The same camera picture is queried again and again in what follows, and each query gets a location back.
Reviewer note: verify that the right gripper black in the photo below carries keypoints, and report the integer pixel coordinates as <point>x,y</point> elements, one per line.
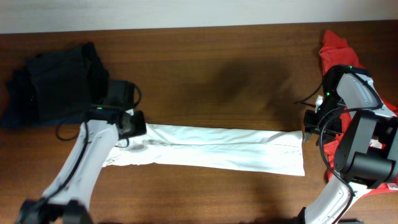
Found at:
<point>311,126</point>

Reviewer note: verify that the folded navy garment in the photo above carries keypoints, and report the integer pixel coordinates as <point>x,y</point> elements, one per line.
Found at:
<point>12,115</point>

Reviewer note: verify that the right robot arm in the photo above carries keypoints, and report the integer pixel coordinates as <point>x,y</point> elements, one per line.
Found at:
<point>357,137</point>

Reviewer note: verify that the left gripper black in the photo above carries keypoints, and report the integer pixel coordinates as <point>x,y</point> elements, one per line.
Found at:
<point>137,123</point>

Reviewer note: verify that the red t-shirt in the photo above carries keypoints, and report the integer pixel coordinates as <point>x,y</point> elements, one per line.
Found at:
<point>335,51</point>

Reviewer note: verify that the white printed t-shirt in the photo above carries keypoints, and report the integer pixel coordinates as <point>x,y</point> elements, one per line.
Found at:
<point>252,150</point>

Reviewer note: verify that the folded black garment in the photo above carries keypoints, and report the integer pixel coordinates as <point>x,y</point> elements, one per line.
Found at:
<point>83,59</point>

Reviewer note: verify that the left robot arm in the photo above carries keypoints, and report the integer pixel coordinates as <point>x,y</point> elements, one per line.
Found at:
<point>105,126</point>

